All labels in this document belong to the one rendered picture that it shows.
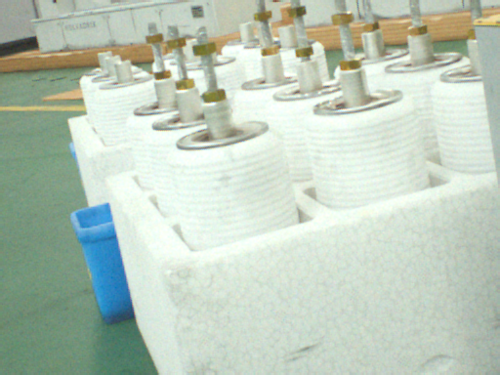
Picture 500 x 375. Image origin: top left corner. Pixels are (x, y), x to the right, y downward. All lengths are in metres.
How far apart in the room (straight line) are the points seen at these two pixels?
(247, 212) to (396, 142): 0.13
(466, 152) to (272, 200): 0.18
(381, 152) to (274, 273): 0.13
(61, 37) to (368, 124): 4.41
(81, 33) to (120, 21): 0.38
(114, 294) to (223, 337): 0.43
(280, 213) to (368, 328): 0.11
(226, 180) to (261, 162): 0.03
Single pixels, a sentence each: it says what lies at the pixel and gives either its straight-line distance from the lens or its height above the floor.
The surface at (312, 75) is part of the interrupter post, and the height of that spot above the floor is 0.27.
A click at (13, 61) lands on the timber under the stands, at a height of 0.06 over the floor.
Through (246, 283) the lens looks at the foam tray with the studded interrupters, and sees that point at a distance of 0.69.
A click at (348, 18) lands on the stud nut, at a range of 0.75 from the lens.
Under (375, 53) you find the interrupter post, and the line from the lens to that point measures 1.02.
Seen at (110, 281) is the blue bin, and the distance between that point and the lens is 1.11.
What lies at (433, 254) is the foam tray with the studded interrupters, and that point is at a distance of 0.73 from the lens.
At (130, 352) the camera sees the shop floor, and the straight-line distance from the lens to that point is 1.03.
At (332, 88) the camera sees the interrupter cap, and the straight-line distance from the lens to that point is 0.85.
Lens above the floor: 0.39
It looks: 11 degrees down
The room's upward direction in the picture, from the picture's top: 11 degrees counter-clockwise
